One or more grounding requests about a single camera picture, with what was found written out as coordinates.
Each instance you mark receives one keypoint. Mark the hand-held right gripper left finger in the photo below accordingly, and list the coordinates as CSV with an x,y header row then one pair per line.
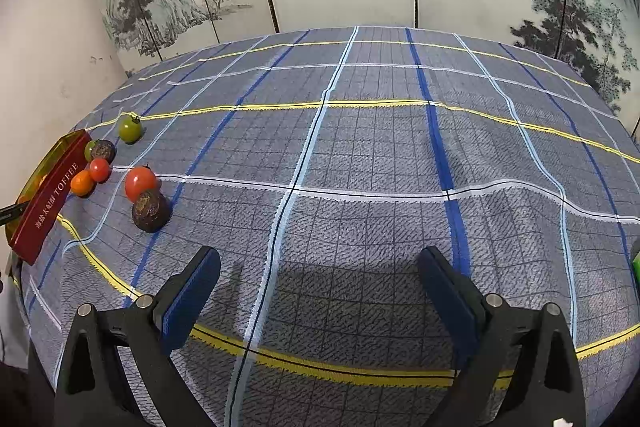
x,y
197,287

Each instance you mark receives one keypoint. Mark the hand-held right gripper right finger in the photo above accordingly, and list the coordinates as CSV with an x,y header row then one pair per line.
x,y
447,292

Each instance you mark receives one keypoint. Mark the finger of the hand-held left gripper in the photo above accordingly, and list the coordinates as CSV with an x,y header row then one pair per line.
x,y
12,212

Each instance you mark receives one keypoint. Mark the red and gold tin box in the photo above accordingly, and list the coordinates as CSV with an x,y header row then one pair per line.
x,y
50,197

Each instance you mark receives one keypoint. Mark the orange mandarin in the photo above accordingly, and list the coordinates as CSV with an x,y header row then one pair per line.
x,y
81,183
23,198

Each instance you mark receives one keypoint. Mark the large dark passion fruit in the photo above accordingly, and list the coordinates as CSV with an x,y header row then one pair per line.
x,y
150,211

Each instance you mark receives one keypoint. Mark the large red tomato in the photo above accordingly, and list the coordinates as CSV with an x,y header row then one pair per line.
x,y
141,183

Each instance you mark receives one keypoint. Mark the large green tomato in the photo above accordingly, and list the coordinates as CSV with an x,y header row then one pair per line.
x,y
130,129

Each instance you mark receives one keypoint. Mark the small red tomato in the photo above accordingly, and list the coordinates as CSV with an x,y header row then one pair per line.
x,y
99,170

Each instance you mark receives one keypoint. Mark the small green tomato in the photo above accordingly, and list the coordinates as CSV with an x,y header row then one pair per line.
x,y
89,150

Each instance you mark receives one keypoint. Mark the small dark passion fruit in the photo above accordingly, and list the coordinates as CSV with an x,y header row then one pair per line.
x,y
104,151

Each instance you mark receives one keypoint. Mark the blue plaid tablecloth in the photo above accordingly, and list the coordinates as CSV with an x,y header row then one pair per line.
x,y
350,147

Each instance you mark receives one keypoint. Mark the green object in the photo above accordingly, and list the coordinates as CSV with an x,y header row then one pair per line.
x,y
637,267

